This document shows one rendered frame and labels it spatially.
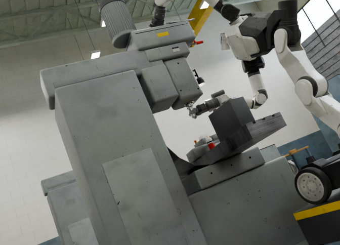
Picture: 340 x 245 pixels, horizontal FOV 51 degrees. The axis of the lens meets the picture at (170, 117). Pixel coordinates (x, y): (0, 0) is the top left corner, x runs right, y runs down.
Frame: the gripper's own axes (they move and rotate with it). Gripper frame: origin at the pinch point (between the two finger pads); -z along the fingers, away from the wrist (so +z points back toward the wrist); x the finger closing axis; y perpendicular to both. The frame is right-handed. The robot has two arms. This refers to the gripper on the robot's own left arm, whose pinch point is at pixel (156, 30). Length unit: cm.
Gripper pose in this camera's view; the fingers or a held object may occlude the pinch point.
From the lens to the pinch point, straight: 274.2
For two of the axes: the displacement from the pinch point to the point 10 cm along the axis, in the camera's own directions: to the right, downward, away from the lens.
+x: 7.8, -1.8, 5.9
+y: -5.8, -5.6, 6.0
